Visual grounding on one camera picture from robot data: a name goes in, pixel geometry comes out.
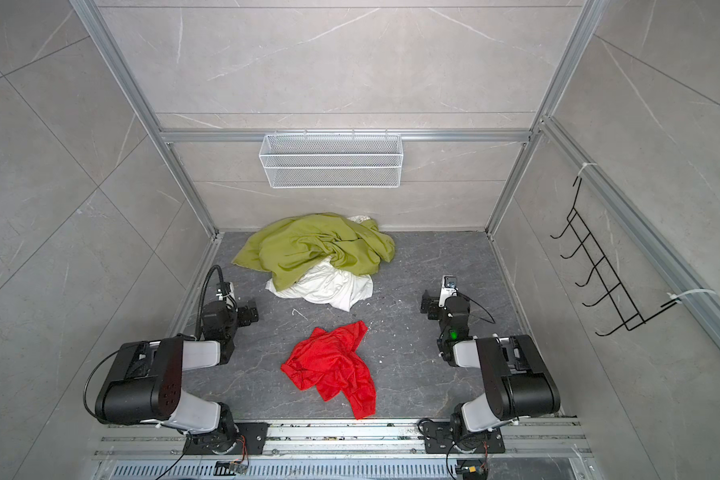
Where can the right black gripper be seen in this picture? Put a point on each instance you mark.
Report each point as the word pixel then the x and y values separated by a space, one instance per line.
pixel 431 303

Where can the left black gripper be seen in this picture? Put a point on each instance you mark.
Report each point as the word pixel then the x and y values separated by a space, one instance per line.
pixel 246 319

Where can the red cloth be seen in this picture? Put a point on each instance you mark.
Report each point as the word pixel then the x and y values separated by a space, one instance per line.
pixel 328 361

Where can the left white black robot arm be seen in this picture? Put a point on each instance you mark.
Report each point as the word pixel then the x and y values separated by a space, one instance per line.
pixel 144 385

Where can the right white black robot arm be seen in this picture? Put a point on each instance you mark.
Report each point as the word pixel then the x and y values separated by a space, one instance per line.
pixel 516 382

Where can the green cloth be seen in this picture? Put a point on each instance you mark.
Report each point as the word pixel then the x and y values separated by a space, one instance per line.
pixel 289 247

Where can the patterned white cloth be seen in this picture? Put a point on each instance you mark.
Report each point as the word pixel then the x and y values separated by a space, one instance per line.
pixel 359 218

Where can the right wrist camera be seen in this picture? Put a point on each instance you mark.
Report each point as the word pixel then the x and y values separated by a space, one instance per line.
pixel 449 284

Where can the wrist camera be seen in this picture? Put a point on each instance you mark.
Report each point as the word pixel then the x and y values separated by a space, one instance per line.
pixel 449 284
pixel 225 293

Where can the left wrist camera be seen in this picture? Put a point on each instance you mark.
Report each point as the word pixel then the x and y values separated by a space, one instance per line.
pixel 225 293

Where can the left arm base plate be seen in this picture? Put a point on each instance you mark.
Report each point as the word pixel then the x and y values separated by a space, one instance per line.
pixel 248 436

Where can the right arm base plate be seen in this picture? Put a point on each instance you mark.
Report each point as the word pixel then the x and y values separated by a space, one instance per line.
pixel 441 438

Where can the white wire mesh basket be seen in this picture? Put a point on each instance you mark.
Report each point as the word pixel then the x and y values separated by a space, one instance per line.
pixel 347 160

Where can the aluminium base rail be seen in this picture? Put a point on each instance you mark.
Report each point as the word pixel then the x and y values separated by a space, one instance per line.
pixel 545 448

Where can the black wire hook rack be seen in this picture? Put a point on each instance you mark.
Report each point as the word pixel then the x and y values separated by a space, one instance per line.
pixel 603 273

